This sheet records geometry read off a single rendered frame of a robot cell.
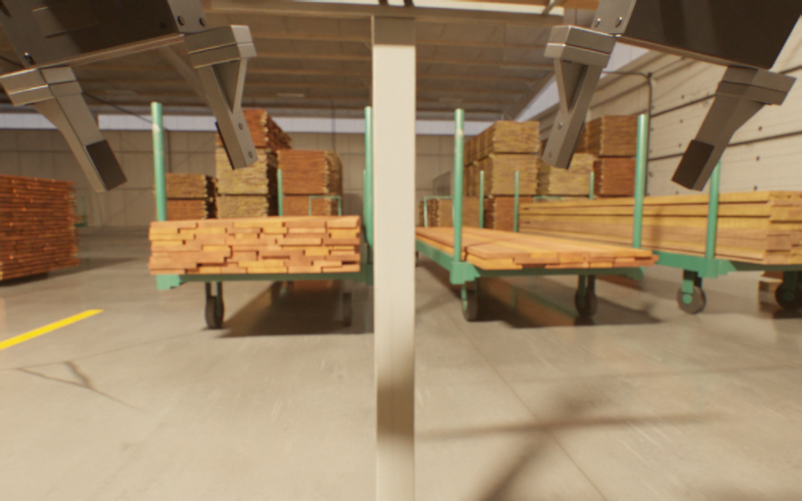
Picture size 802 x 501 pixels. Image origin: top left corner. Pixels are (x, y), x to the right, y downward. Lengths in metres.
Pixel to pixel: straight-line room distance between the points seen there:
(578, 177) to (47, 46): 10.83
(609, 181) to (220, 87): 11.21
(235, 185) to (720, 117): 9.80
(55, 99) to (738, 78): 0.55
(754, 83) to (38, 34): 0.54
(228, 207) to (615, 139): 9.62
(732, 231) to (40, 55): 3.05
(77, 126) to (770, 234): 2.93
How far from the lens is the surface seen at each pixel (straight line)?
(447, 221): 9.75
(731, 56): 0.40
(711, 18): 0.39
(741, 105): 0.44
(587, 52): 0.35
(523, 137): 10.43
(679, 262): 3.29
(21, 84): 0.45
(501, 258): 2.05
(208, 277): 2.32
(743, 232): 3.02
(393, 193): 0.58
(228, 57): 0.34
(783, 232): 3.00
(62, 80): 0.44
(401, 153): 0.59
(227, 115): 0.35
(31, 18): 0.41
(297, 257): 1.94
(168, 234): 2.11
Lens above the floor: 0.70
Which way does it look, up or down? 5 degrees down
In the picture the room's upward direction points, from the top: straight up
